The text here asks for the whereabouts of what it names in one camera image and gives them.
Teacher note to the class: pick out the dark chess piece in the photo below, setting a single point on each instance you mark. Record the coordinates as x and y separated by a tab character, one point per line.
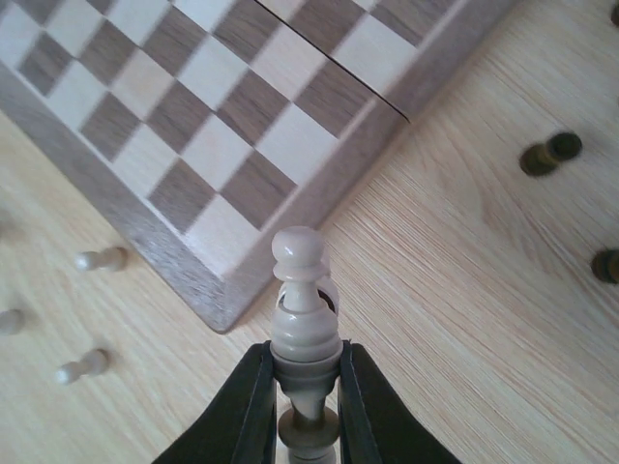
605	265
543	158

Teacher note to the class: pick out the wooden chess board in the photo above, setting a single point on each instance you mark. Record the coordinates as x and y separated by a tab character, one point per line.
201	128

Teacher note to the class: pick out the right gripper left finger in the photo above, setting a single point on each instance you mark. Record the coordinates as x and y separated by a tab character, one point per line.
240	423

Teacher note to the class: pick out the white chess pawn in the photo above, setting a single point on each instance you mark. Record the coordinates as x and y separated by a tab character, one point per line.
304	328
11	322
93	363
110	259

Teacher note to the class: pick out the white chess piece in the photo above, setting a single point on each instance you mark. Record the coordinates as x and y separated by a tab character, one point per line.
308	428

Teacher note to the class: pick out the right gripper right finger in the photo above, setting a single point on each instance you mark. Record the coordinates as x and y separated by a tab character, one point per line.
375	426

